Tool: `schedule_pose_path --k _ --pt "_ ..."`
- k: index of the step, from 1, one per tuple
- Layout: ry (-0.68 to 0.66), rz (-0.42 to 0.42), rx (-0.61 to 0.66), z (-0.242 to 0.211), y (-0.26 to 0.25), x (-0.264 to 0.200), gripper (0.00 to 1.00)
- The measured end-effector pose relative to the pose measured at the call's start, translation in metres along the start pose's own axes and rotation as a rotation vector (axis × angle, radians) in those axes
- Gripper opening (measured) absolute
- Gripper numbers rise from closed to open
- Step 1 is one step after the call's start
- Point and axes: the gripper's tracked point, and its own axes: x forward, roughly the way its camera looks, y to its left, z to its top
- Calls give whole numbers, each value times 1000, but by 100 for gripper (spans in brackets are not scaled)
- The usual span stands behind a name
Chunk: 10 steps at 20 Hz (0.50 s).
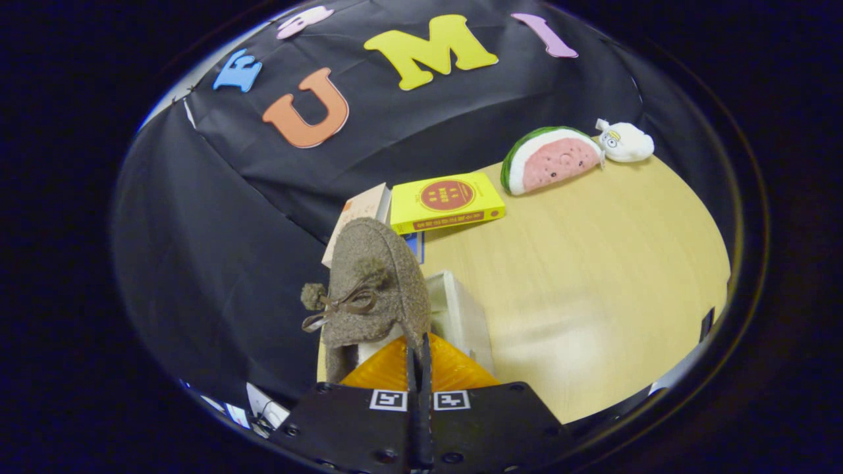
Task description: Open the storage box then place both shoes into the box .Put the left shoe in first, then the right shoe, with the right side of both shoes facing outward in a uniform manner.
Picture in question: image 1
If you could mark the watermelon slice plush toy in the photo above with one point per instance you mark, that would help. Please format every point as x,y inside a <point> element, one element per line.
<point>553,161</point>

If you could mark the brown fuzzy shoe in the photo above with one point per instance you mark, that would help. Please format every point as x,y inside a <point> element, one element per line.
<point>375,263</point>

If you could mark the blue book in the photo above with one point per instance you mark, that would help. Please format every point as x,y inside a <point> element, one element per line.
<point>415,247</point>

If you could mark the small white plush toy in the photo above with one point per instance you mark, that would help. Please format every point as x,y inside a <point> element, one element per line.
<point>625,143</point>

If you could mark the yellow book with red label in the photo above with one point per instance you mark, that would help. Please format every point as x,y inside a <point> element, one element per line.
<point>448,197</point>

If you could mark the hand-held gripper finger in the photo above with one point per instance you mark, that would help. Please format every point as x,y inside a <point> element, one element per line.
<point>413,378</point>
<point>427,378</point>

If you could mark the beige fabric storage box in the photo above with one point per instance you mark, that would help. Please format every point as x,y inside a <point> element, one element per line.
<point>461,316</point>

